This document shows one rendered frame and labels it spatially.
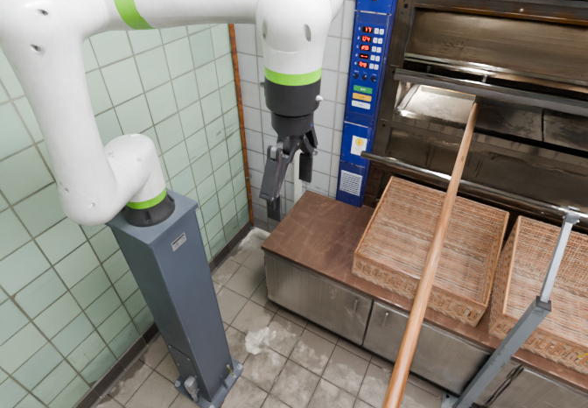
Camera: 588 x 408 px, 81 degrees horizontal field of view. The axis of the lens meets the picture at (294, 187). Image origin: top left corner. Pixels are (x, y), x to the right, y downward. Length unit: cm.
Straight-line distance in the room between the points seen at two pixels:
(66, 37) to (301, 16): 40
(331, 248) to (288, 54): 138
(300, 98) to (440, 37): 108
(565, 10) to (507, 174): 65
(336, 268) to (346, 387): 66
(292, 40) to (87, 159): 51
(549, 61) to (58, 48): 145
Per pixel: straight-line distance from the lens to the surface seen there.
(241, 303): 231
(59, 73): 74
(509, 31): 157
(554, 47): 158
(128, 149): 99
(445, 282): 179
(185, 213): 112
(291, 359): 212
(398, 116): 171
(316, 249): 179
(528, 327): 148
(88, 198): 88
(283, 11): 51
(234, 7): 68
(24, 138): 140
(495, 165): 177
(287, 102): 56
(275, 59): 54
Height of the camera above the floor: 193
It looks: 39 degrees down
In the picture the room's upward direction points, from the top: straight up
